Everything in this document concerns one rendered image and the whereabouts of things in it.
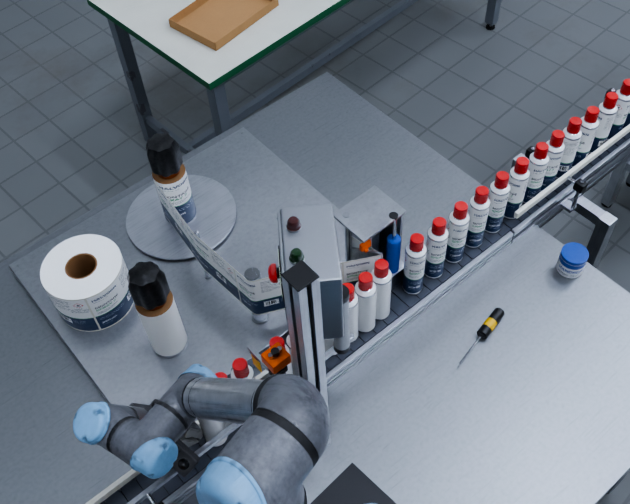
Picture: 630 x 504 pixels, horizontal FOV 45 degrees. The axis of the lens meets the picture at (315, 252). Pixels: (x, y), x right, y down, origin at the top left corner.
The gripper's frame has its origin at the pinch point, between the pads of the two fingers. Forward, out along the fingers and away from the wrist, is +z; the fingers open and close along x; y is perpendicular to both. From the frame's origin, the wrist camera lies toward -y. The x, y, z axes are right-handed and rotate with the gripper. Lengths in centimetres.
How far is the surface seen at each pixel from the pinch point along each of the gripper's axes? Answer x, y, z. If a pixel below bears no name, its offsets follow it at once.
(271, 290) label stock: -32.8, 16.2, 10.2
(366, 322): -41.3, -1.9, 24.3
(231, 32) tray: -80, 125, 58
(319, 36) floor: -118, 189, 175
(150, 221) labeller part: -21, 64, 17
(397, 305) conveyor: -49, -1, 34
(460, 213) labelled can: -76, -1, 28
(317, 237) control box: -53, -8, -32
